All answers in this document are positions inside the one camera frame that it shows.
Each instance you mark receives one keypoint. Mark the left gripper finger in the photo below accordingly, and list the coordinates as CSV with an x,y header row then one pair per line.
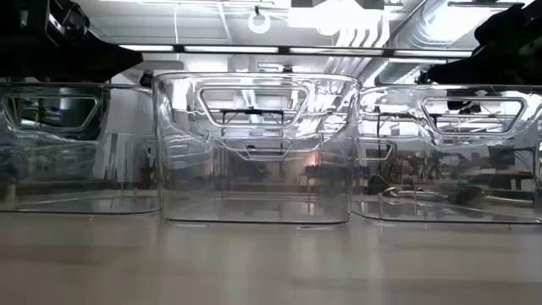
x,y
123,63

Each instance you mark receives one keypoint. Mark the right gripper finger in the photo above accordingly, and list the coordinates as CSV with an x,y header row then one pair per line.
x,y
453,75

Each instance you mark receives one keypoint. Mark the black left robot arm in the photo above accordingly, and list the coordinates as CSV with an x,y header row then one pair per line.
x,y
12,38

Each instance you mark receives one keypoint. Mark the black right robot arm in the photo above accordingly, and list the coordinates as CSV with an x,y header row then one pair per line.
x,y
508,25

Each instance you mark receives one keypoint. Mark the clear plastic bin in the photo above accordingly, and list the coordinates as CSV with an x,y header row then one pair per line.
x,y
254,178
466,169
63,169

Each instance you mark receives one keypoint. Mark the long ceiling light bar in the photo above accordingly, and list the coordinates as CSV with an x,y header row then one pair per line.
x,y
230,49

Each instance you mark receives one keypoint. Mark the small black ceiling camera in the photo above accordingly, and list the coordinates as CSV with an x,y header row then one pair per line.
x,y
146,79

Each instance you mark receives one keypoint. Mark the black ceiling camera cluster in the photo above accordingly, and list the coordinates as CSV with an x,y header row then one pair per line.
x,y
422,77

